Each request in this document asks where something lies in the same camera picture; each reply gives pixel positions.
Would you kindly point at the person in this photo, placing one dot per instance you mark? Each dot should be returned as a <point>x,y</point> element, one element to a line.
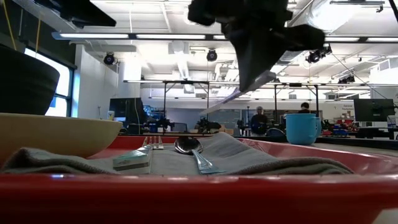
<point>259,123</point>
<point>304,107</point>

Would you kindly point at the LED light bar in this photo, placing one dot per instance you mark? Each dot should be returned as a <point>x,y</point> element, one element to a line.
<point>124,36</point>

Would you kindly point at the beige plate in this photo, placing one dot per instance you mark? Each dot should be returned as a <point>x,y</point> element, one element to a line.
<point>62,133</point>

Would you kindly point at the grey cloth napkin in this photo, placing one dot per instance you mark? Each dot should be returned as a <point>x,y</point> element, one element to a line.
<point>242,155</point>

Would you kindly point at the black computer monitor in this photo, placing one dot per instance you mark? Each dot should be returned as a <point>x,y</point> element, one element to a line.
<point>373,109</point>
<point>124,106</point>

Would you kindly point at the black ceiling spotlight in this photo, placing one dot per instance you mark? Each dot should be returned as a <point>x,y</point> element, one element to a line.
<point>211,55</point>
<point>317,54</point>
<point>109,58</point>

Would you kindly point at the black bowl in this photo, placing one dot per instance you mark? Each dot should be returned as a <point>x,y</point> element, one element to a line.
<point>25,84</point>

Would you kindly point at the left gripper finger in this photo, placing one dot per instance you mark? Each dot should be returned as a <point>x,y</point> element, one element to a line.
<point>87,15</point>

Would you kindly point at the blue mug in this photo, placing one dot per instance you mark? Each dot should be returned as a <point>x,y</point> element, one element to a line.
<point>301,129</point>

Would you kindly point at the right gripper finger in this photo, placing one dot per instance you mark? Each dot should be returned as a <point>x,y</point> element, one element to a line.
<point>248,62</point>
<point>270,56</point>

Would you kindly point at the red plastic tray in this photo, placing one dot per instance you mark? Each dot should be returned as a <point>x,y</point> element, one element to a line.
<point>186,202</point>

